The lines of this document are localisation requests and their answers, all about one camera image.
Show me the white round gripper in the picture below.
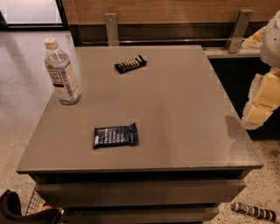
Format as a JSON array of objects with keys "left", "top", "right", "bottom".
[{"left": 241, "top": 10, "right": 280, "bottom": 130}]

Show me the blue rxbar blueberry bar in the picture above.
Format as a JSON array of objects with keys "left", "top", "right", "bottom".
[{"left": 93, "top": 123, "right": 139, "bottom": 150}]

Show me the grey cabinet with drawers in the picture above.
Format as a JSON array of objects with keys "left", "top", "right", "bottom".
[{"left": 17, "top": 45, "right": 262, "bottom": 224}]

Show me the black snack bar wrapper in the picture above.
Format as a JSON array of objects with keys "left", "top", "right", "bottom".
[{"left": 114, "top": 55, "right": 147, "bottom": 74}]

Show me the black white bar on floor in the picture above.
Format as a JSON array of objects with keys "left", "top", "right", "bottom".
[{"left": 231, "top": 202, "right": 279, "bottom": 222}]

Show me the clear plastic water bottle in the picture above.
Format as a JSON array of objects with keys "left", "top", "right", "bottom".
[{"left": 44, "top": 38, "right": 81, "bottom": 105}]

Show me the right metal wall bracket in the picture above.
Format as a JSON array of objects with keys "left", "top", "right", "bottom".
[{"left": 225, "top": 10, "right": 253, "bottom": 53}]

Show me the metal wall bracket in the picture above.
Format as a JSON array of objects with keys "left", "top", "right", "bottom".
[
  {"left": 225, "top": 10, "right": 253, "bottom": 53},
  {"left": 104, "top": 13, "right": 119, "bottom": 46}
]

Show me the left metal wall bracket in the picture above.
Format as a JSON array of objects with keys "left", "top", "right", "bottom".
[{"left": 104, "top": 13, "right": 119, "bottom": 46}]

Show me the wire mesh basket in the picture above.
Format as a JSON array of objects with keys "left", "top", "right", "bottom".
[{"left": 24, "top": 186, "right": 46, "bottom": 215}]

